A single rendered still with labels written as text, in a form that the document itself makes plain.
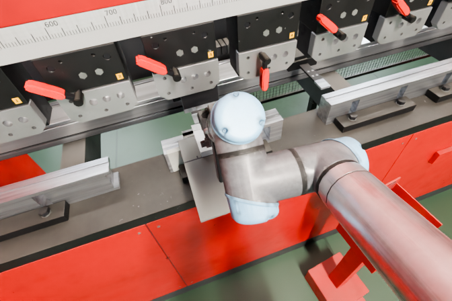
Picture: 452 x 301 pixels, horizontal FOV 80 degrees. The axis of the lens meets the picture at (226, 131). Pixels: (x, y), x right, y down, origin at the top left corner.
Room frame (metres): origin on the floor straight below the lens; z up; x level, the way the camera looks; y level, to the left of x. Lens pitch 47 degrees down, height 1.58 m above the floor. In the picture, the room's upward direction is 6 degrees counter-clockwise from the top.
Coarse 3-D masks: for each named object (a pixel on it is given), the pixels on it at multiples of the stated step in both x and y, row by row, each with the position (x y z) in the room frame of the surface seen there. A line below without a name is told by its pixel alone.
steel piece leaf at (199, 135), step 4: (196, 132) 0.55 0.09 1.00; (200, 132) 0.55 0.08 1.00; (196, 136) 0.53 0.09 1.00; (200, 136) 0.53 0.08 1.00; (196, 140) 0.52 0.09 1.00; (200, 140) 0.51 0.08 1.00; (200, 144) 0.50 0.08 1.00; (200, 148) 0.48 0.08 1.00; (204, 148) 0.48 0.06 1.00; (208, 148) 0.48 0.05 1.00; (200, 152) 0.47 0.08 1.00; (204, 152) 0.46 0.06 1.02; (208, 152) 0.46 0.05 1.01; (212, 152) 0.46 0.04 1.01; (204, 156) 0.46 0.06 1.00
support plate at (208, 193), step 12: (180, 144) 0.51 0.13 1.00; (192, 144) 0.50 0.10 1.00; (192, 156) 0.46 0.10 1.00; (192, 168) 0.42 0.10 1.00; (204, 168) 0.42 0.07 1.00; (192, 180) 0.38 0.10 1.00; (204, 180) 0.38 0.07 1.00; (216, 180) 0.38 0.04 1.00; (192, 192) 0.35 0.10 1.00; (204, 192) 0.34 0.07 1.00; (216, 192) 0.34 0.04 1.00; (204, 204) 0.31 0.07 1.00; (216, 204) 0.31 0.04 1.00; (204, 216) 0.28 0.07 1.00; (216, 216) 0.28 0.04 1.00
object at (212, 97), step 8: (216, 88) 0.57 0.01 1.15; (184, 96) 0.55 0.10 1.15; (192, 96) 0.55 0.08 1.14; (200, 96) 0.56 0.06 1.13; (208, 96) 0.56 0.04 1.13; (216, 96) 0.57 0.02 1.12; (184, 104) 0.54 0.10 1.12; (192, 104) 0.55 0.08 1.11; (200, 104) 0.55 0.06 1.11; (208, 104) 0.57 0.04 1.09; (184, 112) 0.55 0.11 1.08
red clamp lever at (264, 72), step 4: (260, 52) 0.56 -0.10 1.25; (264, 52) 0.55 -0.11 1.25; (260, 56) 0.54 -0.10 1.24; (264, 56) 0.53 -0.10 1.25; (268, 56) 0.53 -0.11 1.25; (264, 60) 0.52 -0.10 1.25; (268, 60) 0.52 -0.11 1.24; (264, 64) 0.53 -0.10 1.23; (260, 68) 0.54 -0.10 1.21; (264, 68) 0.53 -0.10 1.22; (260, 72) 0.54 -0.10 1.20; (264, 72) 0.53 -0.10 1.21; (268, 72) 0.53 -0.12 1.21; (260, 76) 0.54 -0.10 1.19; (264, 76) 0.52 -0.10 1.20; (268, 76) 0.53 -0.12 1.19; (260, 80) 0.54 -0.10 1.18; (264, 80) 0.52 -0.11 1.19; (260, 84) 0.53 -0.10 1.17; (264, 84) 0.52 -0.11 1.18; (264, 88) 0.52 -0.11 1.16
